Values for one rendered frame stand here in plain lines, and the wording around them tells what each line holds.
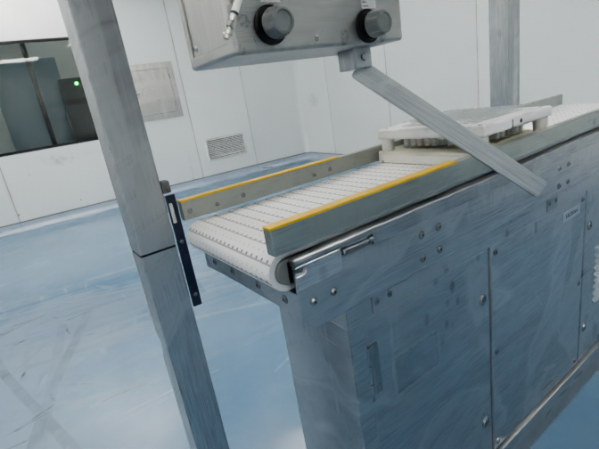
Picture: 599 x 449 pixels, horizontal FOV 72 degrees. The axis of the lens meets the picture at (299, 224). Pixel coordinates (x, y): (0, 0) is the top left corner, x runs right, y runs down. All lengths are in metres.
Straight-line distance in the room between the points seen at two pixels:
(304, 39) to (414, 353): 0.56
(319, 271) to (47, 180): 5.30
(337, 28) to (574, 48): 3.50
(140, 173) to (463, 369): 0.71
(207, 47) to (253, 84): 5.88
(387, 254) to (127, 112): 0.43
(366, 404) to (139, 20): 5.58
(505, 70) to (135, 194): 1.08
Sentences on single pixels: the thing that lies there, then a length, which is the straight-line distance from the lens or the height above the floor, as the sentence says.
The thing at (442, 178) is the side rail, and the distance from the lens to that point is 0.65.
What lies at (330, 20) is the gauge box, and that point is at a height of 1.07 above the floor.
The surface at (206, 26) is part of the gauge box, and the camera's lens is 0.45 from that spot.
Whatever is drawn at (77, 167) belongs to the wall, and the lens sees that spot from 5.70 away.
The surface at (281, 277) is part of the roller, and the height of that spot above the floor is 0.80.
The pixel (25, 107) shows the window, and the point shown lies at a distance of 5.69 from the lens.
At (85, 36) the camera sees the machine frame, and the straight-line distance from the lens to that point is 0.69.
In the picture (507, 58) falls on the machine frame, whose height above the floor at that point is 1.00.
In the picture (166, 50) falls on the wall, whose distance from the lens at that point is 5.96.
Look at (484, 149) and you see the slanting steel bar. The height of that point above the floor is 0.90.
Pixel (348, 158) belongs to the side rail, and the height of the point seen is 0.86.
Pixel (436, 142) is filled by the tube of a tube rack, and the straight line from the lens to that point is 0.88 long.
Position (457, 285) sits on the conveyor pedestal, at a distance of 0.84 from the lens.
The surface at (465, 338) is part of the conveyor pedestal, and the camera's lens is 0.92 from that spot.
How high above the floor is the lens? 1.00
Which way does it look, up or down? 17 degrees down
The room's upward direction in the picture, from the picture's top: 9 degrees counter-clockwise
